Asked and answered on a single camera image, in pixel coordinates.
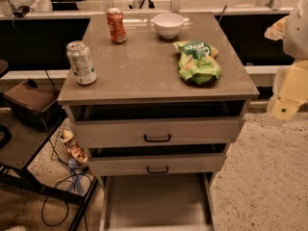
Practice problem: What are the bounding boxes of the wire basket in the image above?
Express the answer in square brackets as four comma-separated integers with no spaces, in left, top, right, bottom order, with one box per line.
[52,119,88,168]

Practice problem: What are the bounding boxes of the orange soda can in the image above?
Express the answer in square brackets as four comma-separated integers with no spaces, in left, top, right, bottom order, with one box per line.
[107,8,127,43]

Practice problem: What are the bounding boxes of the grey drawer cabinet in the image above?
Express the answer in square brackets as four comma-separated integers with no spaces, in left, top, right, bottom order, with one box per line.
[57,12,260,231]

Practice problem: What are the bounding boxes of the white bowl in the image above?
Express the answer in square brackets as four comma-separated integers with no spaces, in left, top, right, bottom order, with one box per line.
[153,13,185,39]

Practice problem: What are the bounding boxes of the black floor cable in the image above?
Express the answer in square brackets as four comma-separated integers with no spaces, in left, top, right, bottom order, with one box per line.
[40,70,94,231]

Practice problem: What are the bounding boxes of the black side table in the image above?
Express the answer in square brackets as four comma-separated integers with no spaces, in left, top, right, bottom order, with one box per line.
[0,109,98,231]

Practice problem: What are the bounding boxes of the brown bag on side table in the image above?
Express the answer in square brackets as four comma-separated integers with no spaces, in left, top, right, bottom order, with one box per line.
[2,79,61,127]

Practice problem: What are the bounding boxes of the drawer with black handle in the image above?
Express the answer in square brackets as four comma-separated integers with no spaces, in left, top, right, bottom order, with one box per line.
[89,153,226,176]
[71,116,244,148]

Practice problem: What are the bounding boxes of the silver green soda can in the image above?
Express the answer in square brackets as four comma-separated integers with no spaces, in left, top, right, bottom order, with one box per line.
[66,40,97,85]

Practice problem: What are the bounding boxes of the snack bag in basket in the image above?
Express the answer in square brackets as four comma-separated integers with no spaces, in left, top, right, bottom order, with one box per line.
[64,130,88,165]

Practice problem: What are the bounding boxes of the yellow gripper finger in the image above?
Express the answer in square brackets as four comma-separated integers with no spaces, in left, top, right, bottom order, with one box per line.
[267,61,308,121]
[264,16,287,40]

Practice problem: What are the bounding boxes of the open bottom drawer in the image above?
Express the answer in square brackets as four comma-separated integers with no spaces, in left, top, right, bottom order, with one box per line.
[99,173,216,231]

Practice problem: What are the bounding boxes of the green rice chip bag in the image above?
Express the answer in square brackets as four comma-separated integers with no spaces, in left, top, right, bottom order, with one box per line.
[173,40,221,86]

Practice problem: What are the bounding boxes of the middle drawer with black handle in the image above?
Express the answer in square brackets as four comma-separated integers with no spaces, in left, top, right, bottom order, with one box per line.
[89,153,226,176]

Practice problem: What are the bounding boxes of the top drawer with black handle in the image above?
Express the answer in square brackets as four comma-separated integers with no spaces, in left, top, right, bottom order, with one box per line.
[71,116,244,148]

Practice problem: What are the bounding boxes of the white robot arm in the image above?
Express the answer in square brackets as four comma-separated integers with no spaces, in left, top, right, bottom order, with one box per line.
[264,0,308,121]

